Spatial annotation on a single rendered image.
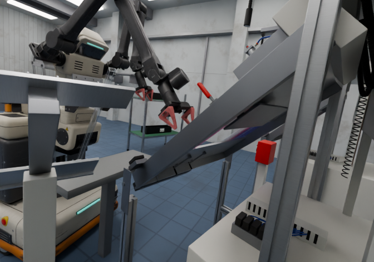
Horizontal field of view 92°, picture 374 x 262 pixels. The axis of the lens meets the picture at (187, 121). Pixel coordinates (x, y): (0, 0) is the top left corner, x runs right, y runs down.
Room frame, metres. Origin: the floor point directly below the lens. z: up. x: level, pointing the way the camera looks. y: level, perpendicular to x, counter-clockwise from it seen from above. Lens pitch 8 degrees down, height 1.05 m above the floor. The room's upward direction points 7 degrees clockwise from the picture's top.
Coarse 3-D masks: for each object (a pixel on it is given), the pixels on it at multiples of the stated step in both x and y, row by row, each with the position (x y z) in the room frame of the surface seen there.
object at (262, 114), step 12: (288, 84) 0.54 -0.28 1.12; (324, 84) 0.77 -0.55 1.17; (276, 96) 0.59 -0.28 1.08; (288, 96) 0.67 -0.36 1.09; (252, 108) 0.45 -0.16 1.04; (264, 108) 0.50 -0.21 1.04; (276, 108) 0.56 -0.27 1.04; (240, 120) 0.49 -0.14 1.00; (252, 120) 0.55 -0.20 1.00; (264, 120) 0.65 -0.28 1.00
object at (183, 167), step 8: (200, 160) 0.97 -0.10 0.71; (208, 160) 1.02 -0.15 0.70; (216, 160) 1.07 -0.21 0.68; (168, 168) 0.80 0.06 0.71; (176, 168) 0.83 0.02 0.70; (184, 168) 0.86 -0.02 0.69; (192, 168) 0.89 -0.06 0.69; (160, 176) 0.74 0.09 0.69; (168, 176) 0.77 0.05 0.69; (144, 184) 0.67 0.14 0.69
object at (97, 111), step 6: (108, 72) 0.38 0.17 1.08; (114, 72) 0.38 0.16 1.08; (108, 78) 0.38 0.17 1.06; (96, 108) 0.44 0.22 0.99; (96, 114) 0.45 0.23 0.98; (90, 120) 0.47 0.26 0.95; (96, 120) 0.47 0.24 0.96; (90, 126) 0.48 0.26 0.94; (90, 132) 0.50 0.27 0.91; (84, 138) 0.52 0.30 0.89; (90, 138) 0.52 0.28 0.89; (84, 144) 0.53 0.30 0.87; (84, 150) 0.56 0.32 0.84; (78, 156) 0.57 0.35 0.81
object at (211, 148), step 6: (240, 138) 1.04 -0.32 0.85; (210, 144) 0.80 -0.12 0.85; (216, 144) 0.84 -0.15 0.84; (222, 144) 0.91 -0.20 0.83; (228, 144) 0.99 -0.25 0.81; (234, 144) 1.10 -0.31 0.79; (192, 150) 0.71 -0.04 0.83; (198, 150) 0.77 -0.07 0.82; (204, 150) 0.83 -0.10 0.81; (210, 150) 0.91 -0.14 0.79; (216, 150) 1.00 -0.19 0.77; (222, 150) 1.09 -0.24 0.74; (186, 156) 0.77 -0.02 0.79; (192, 156) 0.83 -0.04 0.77; (204, 156) 0.99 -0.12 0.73; (174, 162) 0.76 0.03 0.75
